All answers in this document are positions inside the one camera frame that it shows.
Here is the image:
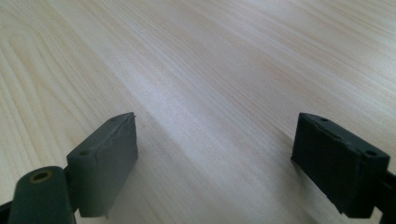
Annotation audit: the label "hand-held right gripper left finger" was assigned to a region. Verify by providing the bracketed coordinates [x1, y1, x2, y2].
[66, 112, 139, 218]

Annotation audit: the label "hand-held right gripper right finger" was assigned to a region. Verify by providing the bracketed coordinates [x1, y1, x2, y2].
[290, 112, 391, 219]

